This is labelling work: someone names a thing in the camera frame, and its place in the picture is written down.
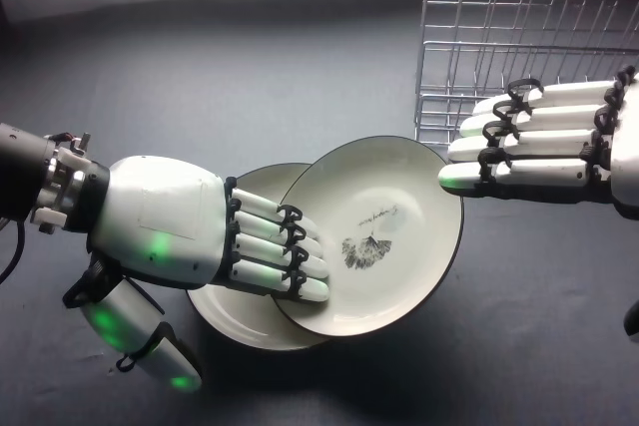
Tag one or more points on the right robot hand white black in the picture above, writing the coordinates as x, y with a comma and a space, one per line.
549, 141

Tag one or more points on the white plate with ink print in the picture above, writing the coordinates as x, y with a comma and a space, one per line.
234, 316
399, 286

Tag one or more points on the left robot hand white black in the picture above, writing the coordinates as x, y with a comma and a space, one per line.
160, 226

